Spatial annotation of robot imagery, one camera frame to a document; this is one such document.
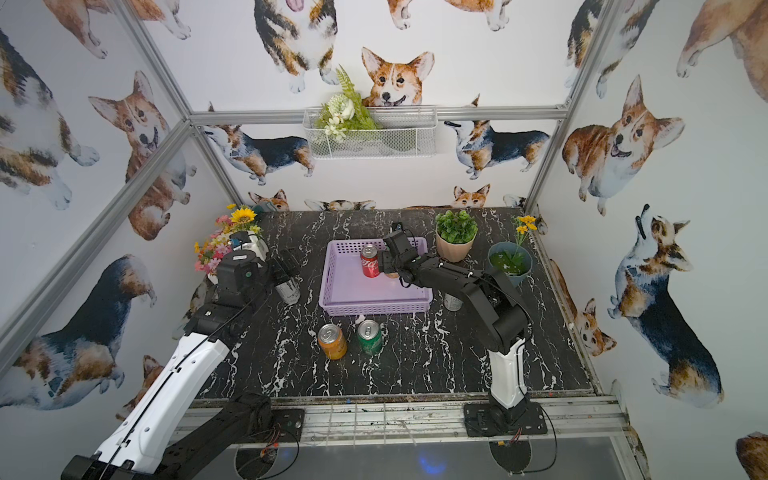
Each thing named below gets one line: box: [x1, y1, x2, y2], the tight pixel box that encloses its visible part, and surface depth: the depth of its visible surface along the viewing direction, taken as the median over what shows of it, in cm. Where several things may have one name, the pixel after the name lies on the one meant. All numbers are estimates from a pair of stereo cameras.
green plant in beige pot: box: [435, 209, 479, 263], surface depth 100 cm
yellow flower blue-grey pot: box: [487, 215, 538, 286], surface depth 97 cm
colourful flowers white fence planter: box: [194, 204, 270, 285], surface depth 92 cm
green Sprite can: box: [357, 319, 383, 356], surface depth 81 cm
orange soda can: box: [318, 323, 348, 361], surface depth 80 cm
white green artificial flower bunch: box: [314, 64, 377, 143], surface depth 81 cm
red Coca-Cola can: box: [361, 244, 380, 279], surface depth 97 cm
